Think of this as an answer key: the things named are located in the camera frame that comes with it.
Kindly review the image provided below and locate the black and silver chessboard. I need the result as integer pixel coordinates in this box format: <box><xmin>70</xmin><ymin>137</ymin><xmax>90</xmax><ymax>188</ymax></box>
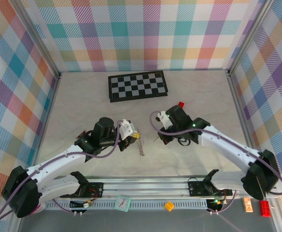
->
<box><xmin>108</xmin><ymin>70</ymin><xmax>169</xmax><ymax>103</ymax></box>

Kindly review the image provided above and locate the teal toy clock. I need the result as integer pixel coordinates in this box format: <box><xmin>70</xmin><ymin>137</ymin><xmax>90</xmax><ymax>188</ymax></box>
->
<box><xmin>114</xmin><ymin>194</ymin><xmax>131</xmax><ymax>213</ymax></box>

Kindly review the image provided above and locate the black connector board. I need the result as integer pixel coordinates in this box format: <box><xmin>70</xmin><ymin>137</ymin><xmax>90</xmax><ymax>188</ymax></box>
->
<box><xmin>70</xmin><ymin>200</ymin><xmax>95</xmax><ymax>210</ymax></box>
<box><xmin>207</xmin><ymin>198</ymin><xmax>225</xmax><ymax>212</ymax></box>

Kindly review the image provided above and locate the printed wooden block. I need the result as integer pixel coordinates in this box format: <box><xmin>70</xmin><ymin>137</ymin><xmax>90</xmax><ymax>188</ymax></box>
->
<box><xmin>243</xmin><ymin>197</ymin><xmax>254</xmax><ymax>214</ymax></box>

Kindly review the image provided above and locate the long red toy brick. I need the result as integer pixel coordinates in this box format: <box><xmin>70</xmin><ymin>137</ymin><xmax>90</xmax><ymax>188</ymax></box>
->
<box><xmin>259</xmin><ymin>200</ymin><xmax>272</xmax><ymax>217</ymax></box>

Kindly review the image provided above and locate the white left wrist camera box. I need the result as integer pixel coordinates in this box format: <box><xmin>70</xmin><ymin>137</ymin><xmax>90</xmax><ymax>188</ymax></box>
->
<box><xmin>120</xmin><ymin>118</ymin><xmax>135</xmax><ymax>141</ymax></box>

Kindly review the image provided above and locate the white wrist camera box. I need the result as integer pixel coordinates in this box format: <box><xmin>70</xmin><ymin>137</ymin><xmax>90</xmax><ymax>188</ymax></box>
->
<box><xmin>120</xmin><ymin>118</ymin><xmax>135</xmax><ymax>141</ymax></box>
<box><xmin>155</xmin><ymin>111</ymin><xmax>172</xmax><ymax>129</ymax></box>

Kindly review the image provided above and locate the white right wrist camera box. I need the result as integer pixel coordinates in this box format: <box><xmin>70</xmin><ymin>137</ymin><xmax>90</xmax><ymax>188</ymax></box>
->
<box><xmin>155</xmin><ymin>111</ymin><xmax>172</xmax><ymax>129</ymax></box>

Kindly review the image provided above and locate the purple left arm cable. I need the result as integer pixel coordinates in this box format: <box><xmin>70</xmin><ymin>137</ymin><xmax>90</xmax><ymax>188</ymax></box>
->
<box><xmin>0</xmin><ymin>120</ymin><xmax>125</xmax><ymax>222</ymax></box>

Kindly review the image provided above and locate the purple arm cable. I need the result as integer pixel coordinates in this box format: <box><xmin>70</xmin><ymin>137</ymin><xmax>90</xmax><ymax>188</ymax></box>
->
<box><xmin>150</xmin><ymin>110</ymin><xmax>282</xmax><ymax>215</ymax></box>
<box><xmin>0</xmin><ymin>120</ymin><xmax>125</xmax><ymax>222</ymax></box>

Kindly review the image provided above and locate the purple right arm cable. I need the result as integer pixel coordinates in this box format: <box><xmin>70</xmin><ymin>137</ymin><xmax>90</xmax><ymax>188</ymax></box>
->
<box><xmin>150</xmin><ymin>110</ymin><xmax>282</xmax><ymax>215</ymax></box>

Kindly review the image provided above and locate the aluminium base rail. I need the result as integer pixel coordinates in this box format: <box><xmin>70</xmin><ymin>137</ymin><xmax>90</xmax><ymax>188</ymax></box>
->
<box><xmin>54</xmin><ymin>176</ymin><xmax>281</xmax><ymax>199</ymax></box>

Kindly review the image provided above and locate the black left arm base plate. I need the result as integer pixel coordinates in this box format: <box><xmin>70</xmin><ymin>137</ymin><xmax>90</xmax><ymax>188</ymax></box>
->
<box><xmin>77</xmin><ymin>182</ymin><xmax>105</xmax><ymax>198</ymax></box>

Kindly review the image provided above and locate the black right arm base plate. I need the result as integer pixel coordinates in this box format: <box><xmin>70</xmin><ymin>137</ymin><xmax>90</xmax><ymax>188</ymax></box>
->
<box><xmin>187</xmin><ymin>180</ymin><xmax>233</xmax><ymax>197</ymax></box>

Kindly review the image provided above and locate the aluminium side rail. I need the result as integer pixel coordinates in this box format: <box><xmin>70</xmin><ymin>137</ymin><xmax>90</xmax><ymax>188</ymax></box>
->
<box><xmin>226</xmin><ymin>70</ymin><xmax>261</xmax><ymax>158</ymax></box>
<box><xmin>31</xmin><ymin>73</ymin><xmax>62</xmax><ymax>170</ymax></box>

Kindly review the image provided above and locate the slotted grey cable duct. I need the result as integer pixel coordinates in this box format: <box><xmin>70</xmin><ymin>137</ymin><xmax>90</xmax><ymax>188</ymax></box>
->
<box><xmin>45</xmin><ymin>199</ymin><xmax>209</xmax><ymax>210</ymax></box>

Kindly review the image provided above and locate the aluminium frame post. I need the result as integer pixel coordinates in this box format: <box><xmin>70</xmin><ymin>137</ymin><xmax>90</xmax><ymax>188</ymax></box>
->
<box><xmin>15</xmin><ymin>0</ymin><xmax>62</xmax><ymax>79</ymax></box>
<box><xmin>226</xmin><ymin>0</ymin><xmax>276</xmax><ymax>75</ymax></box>

